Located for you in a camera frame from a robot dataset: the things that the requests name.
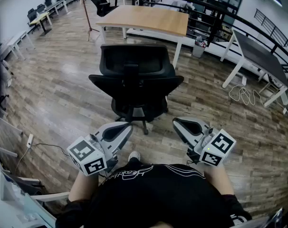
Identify white power strip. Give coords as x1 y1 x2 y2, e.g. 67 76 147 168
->
26 133 35 149

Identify white coiled cable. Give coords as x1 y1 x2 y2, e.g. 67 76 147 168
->
228 84 270 108

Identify person's white shoe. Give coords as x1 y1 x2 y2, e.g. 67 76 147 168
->
128 151 141 162

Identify light wooden table white legs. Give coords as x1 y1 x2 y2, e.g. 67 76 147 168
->
96 5 190 68

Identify person's right forearm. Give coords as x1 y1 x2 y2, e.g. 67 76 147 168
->
203 164 235 196

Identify dark grey table white legs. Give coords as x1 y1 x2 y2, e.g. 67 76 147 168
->
220 29 288 108

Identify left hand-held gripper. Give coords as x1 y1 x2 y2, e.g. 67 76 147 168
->
67 121 134 177

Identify white trash bin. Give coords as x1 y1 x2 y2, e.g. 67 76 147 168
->
192 36 208 58

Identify small white table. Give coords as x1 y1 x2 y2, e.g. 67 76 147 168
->
2 30 37 61

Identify white desk frame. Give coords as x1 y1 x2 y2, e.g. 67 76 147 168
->
0 151 71 228

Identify black mesh office chair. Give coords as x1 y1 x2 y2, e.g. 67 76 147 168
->
88 43 184 135

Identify brown wooden coat stand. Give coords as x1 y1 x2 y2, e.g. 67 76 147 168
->
77 0 100 42

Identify yellowish small table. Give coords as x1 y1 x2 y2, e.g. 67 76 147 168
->
29 11 53 37

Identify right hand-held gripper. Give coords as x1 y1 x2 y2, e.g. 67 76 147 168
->
172 116 237 168

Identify black wall railing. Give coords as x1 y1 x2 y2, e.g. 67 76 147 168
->
254 8 288 51

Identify long white desk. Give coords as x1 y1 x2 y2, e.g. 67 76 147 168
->
43 0 69 16

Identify person's black printed shirt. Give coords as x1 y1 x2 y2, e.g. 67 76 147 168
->
55 164 253 228

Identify person's left forearm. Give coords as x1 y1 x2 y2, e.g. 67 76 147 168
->
67 171 99 203

